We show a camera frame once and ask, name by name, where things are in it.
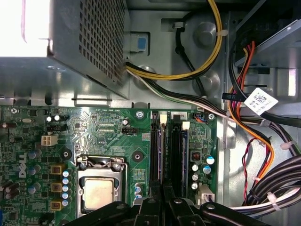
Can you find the white four pin socket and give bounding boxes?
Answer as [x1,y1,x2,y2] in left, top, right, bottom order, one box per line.
[41,134,58,146]

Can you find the grey power supply unit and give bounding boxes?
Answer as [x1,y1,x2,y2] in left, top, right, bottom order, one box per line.
[0,0,131,102]

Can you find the thin black wire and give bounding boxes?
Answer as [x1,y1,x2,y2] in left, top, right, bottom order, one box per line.
[174,22,207,98]

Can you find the metal CPU socket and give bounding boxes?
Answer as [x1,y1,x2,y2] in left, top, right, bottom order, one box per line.
[75,155,130,218]

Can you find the green motherboard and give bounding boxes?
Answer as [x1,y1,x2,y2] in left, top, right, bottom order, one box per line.
[0,105,219,226]

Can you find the yellow black wires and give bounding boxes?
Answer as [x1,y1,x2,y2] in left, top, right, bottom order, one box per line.
[126,0,224,82]

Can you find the orange red power wires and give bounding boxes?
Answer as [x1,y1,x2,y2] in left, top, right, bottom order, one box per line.
[227,40,276,182]

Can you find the silver CPU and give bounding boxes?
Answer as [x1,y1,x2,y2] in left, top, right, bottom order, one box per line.
[83,178,116,210]

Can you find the thin metal locking lever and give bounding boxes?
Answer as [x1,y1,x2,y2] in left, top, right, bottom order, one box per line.
[75,155,129,203]

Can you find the white grey wires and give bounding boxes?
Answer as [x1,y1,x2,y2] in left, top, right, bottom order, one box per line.
[229,186,301,218]

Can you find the silver drive cage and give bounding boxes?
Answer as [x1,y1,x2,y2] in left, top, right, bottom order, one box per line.
[225,0,301,104]

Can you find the black open PC case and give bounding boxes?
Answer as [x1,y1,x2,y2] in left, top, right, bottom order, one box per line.
[0,0,301,226]

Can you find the white barcode cable tag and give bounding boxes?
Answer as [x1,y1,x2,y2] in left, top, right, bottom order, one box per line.
[244,87,279,116]

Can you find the grey black wire bundle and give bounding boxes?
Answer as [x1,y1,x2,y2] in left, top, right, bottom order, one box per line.
[238,114,301,157]

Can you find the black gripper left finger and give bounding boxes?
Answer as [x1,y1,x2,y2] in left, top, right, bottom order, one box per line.
[68,181,163,226]

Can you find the silver latch blue tab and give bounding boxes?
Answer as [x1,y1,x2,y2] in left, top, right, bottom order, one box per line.
[123,32,151,56]

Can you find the black white wire bundle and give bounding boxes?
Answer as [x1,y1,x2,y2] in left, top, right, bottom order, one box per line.
[126,67,238,123]

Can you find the white board connector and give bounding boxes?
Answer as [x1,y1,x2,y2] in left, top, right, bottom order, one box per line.
[197,184,216,206]

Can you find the RAM slot black latches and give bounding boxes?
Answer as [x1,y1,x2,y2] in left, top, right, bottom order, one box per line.
[170,115,183,191]
[151,112,159,183]

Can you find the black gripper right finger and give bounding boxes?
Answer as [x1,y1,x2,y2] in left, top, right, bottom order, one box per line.
[164,183,270,226]

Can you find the thick black cable bundle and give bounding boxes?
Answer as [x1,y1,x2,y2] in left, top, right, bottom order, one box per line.
[243,154,301,214]

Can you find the red black twisted wire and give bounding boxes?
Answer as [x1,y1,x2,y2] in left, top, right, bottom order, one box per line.
[241,137,261,207]

